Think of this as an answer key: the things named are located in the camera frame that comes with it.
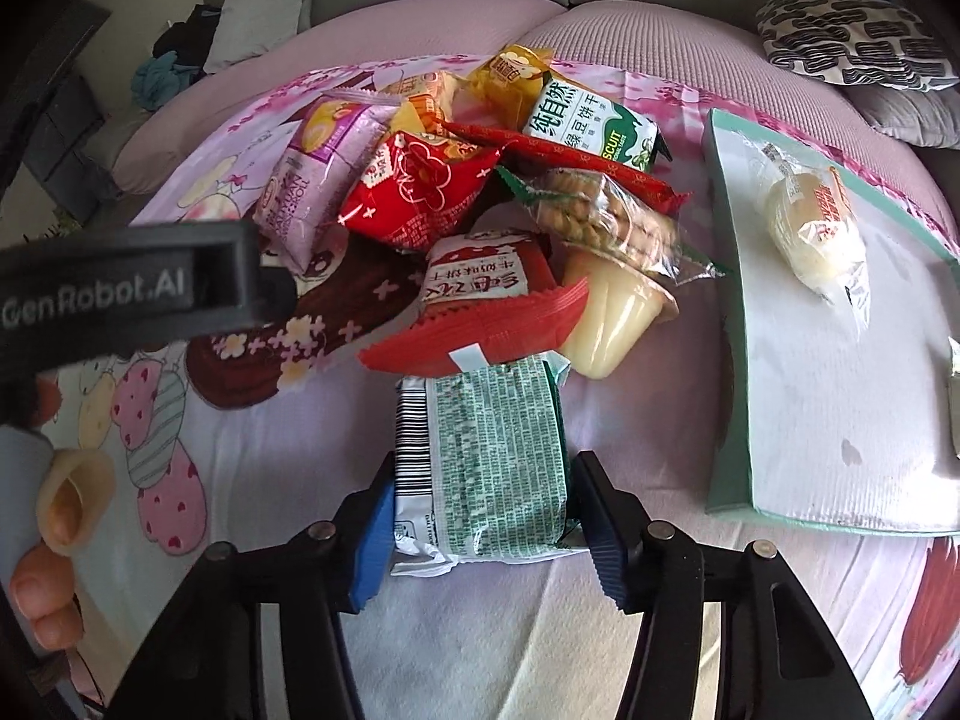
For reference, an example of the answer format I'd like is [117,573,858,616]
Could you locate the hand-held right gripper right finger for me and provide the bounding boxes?
[570,450,875,720]

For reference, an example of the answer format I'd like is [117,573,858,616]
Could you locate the blue cloth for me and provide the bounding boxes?
[133,52,203,110]

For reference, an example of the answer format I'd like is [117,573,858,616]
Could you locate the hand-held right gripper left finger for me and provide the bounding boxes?
[124,452,397,720]

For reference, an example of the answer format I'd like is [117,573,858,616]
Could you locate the green and white biscuit packet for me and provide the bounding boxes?
[517,75,676,173]

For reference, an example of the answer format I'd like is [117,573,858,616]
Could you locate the yellow snack packet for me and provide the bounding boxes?
[465,41,556,132]

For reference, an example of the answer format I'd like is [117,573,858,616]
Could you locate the orange cake packet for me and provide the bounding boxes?
[375,67,462,140]

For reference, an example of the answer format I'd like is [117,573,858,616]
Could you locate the pale yellow jelly cup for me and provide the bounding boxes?
[559,244,680,380]

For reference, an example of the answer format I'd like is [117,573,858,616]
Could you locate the black and white patterned pillow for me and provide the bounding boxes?
[754,0,960,95]

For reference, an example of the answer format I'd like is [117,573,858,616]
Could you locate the red zigzag-edged biscuit packet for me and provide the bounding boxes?
[358,229,590,376]

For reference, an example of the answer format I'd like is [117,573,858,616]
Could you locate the teal-edged cardboard tray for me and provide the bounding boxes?
[705,109,960,537]

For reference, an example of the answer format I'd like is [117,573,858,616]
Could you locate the light grey cushion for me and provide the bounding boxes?
[202,0,316,76]

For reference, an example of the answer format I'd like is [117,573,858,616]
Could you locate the dark clothes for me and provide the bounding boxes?
[154,4,226,65]

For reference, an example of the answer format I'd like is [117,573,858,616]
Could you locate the pink ribbed sofa cover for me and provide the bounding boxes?
[112,0,960,241]

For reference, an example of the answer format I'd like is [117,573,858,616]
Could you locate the green biscuit packet with barcode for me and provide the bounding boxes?
[390,356,593,578]

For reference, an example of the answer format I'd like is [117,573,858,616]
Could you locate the purple swiss roll packet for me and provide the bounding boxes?
[251,90,407,278]

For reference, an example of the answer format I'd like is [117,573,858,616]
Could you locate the person's left hand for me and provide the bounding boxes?
[11,376,119,653]

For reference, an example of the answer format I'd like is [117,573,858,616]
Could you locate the long red snack packet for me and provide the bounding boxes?
[435,116,695,215]

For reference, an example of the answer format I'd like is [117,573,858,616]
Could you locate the white bun in clear packet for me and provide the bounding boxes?
[754,142,875,335]

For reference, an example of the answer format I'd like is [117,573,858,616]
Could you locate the red flower-print snack packet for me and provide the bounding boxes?
[337,127,503,252]

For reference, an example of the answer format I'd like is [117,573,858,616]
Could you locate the dark furniture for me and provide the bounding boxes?
[0,0,113,218]

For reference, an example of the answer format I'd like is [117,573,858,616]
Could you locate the clear packet of round biscuits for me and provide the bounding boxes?
[495,165,732,287]

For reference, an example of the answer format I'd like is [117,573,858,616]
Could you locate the grey pillow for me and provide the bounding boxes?
[847,82,960,151]

